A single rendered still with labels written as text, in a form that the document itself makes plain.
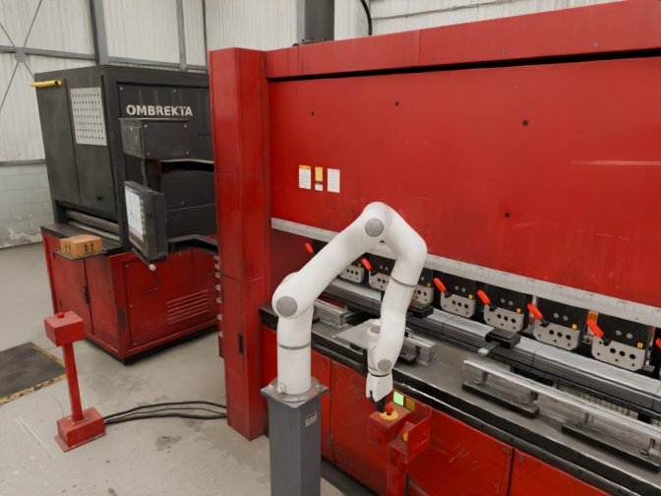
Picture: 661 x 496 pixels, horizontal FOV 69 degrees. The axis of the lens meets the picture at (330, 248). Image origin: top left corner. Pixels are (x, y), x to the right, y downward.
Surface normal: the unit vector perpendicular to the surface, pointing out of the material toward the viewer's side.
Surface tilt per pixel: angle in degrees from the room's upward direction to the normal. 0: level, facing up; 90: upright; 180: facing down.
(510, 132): 90
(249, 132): 90
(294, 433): 90
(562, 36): 90
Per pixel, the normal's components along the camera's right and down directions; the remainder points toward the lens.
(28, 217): 0.76, 0.18
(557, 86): -0.70, 0.18
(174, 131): 0.56, 0.22
